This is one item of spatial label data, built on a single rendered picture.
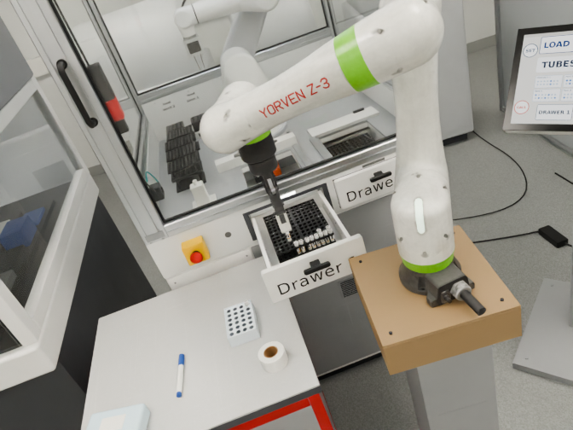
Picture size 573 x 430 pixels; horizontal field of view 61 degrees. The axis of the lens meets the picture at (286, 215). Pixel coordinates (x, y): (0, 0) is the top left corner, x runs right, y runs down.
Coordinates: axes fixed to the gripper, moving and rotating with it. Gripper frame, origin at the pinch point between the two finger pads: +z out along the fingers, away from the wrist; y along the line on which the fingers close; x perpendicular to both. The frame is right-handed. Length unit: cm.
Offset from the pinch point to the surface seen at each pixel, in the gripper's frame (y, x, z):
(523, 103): -9, 80, -3
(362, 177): -21.2, 30.2, 9.0
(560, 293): -20, 102, 96
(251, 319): 10.9, -17.8, 20.3
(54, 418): -5, -92, 43
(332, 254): 10.8, 9.1, 9.3
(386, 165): -21.2, 38.9, 8.0
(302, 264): 10.8, 0.5, 8.9
